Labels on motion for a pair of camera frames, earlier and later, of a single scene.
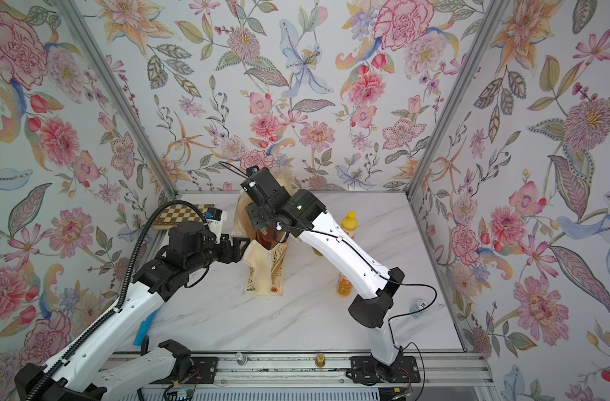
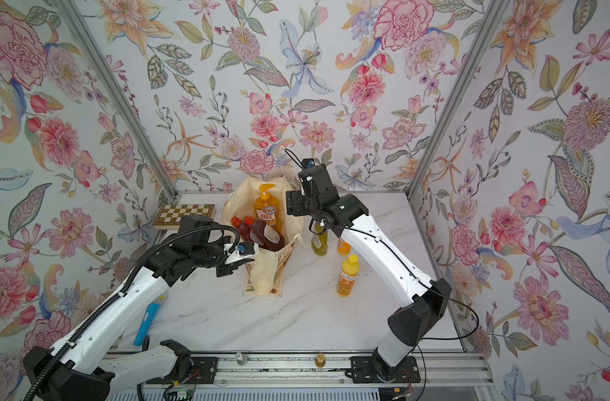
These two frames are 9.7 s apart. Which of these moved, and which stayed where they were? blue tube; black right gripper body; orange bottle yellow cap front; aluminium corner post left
Moved: black right gripper body
Stayed: aluminium corner post left; blue tube; orange bottle yellow cap front
